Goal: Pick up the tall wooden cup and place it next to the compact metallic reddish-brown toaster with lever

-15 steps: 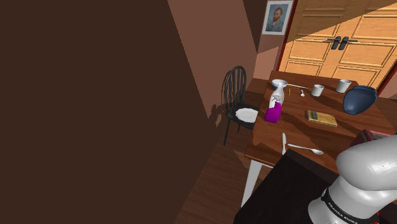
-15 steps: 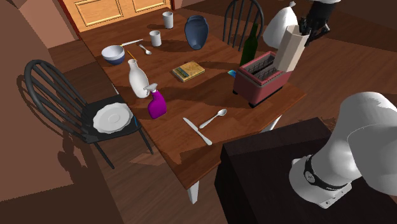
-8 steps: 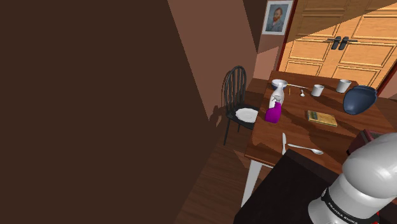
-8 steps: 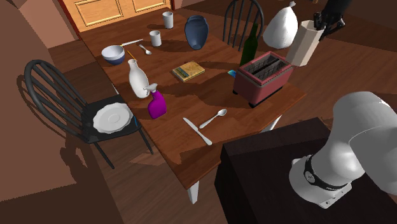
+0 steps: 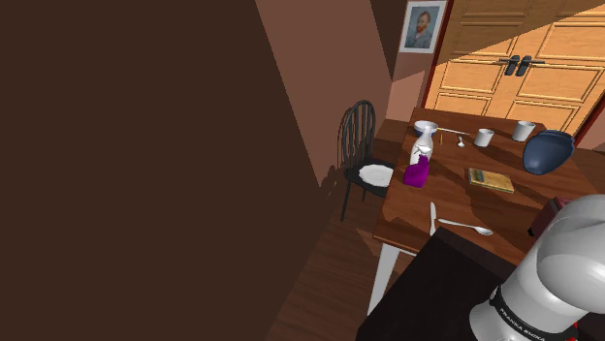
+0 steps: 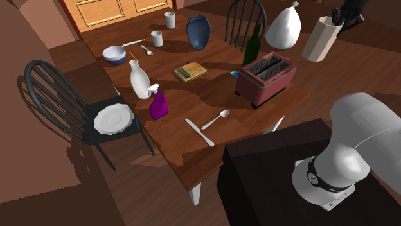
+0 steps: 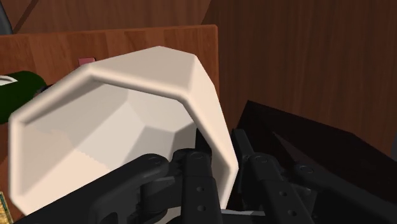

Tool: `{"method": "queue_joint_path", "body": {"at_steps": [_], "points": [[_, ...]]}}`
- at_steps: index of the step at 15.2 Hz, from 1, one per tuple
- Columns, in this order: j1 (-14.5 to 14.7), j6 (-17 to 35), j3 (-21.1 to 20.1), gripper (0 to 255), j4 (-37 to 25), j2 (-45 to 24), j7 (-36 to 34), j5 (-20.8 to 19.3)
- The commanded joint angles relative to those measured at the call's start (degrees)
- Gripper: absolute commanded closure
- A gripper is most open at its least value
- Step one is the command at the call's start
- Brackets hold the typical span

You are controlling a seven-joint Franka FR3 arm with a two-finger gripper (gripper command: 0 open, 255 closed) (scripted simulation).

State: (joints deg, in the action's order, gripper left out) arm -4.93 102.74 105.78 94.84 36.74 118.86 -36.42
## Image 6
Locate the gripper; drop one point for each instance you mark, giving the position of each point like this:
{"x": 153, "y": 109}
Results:
{"x": 354, "y": 7}

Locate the white plate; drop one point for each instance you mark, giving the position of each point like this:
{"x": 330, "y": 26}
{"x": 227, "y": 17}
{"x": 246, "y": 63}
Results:
{"x": 113, "y": 119}

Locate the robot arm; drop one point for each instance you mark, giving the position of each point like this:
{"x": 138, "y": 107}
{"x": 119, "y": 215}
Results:
{"x": 360, "y": 125}

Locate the beige knife block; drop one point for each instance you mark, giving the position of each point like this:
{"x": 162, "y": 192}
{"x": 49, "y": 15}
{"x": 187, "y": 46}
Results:
{"x": 319, "y": 40}

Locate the white sack-shaped vase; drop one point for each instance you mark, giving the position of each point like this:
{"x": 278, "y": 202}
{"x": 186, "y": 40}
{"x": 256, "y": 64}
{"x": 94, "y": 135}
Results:
{"x": 283, "y": 29}

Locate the black spindle chair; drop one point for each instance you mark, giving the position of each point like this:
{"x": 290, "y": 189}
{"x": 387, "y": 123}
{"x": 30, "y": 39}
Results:
{"x": 90, "y": 137}
{"x": 264, "y": 17}

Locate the green glass bottle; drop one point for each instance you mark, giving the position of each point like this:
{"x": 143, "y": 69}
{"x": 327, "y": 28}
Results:
{"x": 252, "y": 50}

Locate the red toaster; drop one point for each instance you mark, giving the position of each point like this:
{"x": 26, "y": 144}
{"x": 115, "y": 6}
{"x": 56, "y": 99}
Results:
{"x": 266, "y": 89}

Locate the small blue object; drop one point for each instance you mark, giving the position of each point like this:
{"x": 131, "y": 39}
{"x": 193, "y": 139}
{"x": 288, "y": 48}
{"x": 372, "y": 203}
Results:
{"x": 234, "y": 74}

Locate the dark blue vase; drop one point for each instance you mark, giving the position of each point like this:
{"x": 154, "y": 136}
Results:
{"x": 198, "y": 33}

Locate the large silver spoon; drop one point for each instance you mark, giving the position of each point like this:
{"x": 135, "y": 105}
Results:
{"x": 224, "y": 113}

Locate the yellow book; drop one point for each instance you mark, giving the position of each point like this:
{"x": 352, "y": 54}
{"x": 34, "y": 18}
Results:
{"x": 191, "y": 71}

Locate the wooden table with white legs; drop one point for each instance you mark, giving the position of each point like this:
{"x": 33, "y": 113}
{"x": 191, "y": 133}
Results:
{"x": 200, "y": 97}

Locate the white cup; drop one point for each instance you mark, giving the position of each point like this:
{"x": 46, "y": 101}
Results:
{"x": 169, "y": 21}
{"x": 157, "y": 39}

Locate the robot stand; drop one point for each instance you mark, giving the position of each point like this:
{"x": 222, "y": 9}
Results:
{"x": 266, "y": 175}

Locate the silver table knife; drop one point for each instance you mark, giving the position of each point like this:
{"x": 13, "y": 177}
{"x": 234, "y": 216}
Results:
{"x": 200, "y": 133}

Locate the small silver spoon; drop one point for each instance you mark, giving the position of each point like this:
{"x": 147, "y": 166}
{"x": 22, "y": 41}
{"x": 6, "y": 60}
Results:
{"x": 149, "y": 52}

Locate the purple spray bottle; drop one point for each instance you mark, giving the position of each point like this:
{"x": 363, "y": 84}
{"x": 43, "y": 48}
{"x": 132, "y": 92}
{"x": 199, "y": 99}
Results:
{"x": 159, "y": 108}

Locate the white pen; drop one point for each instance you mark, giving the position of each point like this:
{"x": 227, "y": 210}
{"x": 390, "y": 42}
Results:
{"x": 133, "y": 43}

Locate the yellow pencil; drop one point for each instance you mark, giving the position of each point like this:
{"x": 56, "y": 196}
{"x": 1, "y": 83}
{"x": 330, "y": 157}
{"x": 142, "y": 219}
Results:
{"x": 132, "y": 55}

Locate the white ceramic bottle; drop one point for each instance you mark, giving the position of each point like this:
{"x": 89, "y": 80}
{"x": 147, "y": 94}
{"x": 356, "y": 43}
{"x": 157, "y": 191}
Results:
{"x": 139, "y": 82}

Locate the white and blue bowl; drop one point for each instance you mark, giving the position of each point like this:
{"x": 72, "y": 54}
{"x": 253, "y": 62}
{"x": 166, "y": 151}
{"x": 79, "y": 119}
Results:
{"x": 114, "y": 56}

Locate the wooden panel door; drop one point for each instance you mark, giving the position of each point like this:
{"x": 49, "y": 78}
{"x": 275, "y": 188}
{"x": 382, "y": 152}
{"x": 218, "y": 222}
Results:
{"x": 100, "y": 12}

